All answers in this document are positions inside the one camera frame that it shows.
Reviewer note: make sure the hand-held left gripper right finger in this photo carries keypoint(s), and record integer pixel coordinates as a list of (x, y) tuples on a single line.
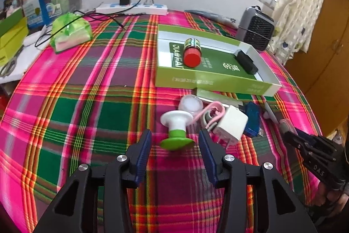
[(207, 153)]

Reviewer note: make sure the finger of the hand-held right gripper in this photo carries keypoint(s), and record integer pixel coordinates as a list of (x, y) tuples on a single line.
[(304, 135), (297, 143)]

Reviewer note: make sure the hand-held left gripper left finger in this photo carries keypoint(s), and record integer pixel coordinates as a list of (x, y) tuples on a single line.
[(144, 151)]

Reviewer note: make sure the white charger adapter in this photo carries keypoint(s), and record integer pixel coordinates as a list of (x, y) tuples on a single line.
[(231, 123)]

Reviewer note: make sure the pink clip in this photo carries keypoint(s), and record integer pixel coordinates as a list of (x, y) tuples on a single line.
[(216, 107)]

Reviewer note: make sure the blue usb device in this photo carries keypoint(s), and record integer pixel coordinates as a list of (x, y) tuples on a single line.
[(252, 113)]

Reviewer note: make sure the green cardboard box tray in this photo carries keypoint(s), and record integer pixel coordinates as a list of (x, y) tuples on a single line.
[(218, 80)]

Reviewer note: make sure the person's right hand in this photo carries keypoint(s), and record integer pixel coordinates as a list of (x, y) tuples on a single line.
[(334, 199)]

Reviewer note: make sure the white plastic stick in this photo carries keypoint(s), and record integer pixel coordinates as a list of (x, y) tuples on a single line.
[(270, 114)]

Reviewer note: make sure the pink green plaid tablecloth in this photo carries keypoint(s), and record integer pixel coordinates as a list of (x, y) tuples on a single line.
[(95, 113)]

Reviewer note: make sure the wooden cabinet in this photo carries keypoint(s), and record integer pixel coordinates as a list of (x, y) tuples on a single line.
[(332, 58)]

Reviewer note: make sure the black rectangular device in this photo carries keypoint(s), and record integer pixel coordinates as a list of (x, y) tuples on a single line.
[(246, 62)]

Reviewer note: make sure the red capped brown bottle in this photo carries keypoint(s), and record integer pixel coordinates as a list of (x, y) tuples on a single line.
[(192, 58)]

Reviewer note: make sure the grey fan heater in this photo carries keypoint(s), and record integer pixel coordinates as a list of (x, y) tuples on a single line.
[(259, 28)]

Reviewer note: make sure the dotted cream curtain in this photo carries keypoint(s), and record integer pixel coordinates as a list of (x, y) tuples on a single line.
[(300, 3)]

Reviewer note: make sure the grey flat object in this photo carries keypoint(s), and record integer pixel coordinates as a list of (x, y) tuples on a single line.
[(212, 16)]

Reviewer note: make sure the white power strip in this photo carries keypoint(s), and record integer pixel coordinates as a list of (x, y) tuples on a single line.
[(131, 8)]

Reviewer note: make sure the green plastic bag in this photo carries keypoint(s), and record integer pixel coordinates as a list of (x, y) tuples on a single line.
[(71, 28)]

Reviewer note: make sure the white plug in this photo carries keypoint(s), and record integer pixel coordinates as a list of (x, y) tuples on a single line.
[(148, 1)]

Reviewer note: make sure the scissors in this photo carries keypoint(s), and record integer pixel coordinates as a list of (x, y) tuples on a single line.
[(8, 69)]

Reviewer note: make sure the white mouse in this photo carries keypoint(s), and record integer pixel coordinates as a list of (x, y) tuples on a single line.
[(31, 37)]

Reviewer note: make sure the yellow-green cardboard box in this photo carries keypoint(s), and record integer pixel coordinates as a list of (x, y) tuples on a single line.
[(12, 50)]

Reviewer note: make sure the blue white carton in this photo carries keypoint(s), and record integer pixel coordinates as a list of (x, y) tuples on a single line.
[(34, 9)]

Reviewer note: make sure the green cardboard box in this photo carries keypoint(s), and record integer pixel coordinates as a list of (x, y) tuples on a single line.
[(11, 21)]

